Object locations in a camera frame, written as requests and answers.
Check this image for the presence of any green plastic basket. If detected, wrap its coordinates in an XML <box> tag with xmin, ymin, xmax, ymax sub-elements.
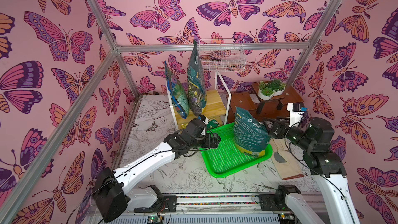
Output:
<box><xmin>200</xmin><ymin>123</ymin><xmax>273</xmax><ymax>178</ymax></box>

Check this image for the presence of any blue green soil bag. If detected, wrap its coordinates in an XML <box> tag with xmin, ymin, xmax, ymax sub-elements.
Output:
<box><xmin>164</xmin><ymin>62</ymin><xmax>189</xmax><ymax>119</ymax></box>

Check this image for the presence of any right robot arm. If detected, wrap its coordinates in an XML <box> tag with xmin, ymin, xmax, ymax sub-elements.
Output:
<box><xmin>263</xmin><ymin>118</ymin><xmax>360</xmax><ymax>224</ymax></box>

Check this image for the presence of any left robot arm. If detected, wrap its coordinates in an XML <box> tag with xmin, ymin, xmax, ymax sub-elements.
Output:
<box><xmin>91</xmin><ymin>115</ymin><xmax>221</xmax><ymax>223</ymax></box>

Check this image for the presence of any brown wooden step stand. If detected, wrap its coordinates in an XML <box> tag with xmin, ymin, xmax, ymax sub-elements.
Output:
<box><xmin>227</xmin><ymin>86</ymin><xmax>304</xmax><ymax>123</ymax></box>

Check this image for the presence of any yellow green packet right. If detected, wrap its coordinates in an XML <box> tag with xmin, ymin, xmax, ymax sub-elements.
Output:
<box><xmin>206</xmin><ymin>118</ymin><xmax>222</xmax><ymax>130</ymax></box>

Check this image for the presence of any succulent plant white pot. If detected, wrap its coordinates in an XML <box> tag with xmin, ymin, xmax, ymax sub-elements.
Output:
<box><xmin>258</xmin><ymin>79</ymin><xmax>286</xmax><ymax>100</ymax></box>

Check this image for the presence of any tan work glove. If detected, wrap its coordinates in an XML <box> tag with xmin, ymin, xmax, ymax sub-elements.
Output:
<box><xmin>270</xmin><ymin>138</ymin><xmax>304</xmax><ymax>180</ymax></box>

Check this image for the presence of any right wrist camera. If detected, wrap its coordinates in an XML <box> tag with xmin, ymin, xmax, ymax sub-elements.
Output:
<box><xmin>287</xmin><ymin>103</ymin><xmax>307</xmax><ymax>127</ymax></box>

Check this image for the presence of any white frame wooden shelf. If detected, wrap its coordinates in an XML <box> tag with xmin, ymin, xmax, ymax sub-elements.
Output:
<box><xmin>164</xmin><ymin>69</ymin><xmax>232</xmax><ymax>130</ymax></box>

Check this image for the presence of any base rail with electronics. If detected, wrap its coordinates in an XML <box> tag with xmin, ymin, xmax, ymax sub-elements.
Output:
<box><xmin>113</xmin><ymin>193</ymin><xmax>295</xmax><ymax>224</ymax></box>

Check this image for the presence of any white wire basket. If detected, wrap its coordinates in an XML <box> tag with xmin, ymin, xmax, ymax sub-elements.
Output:
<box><xmin>197</xmin><ymin>39</ymin><xmax>247</xmax><ymax>73</ymax></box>

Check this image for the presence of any aluminium cage frame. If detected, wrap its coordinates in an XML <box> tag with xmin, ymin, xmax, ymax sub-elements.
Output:
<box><xmin>0</xmin><ymin>0</ymin><xmax>358</xmax><ymax>224</ymax></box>

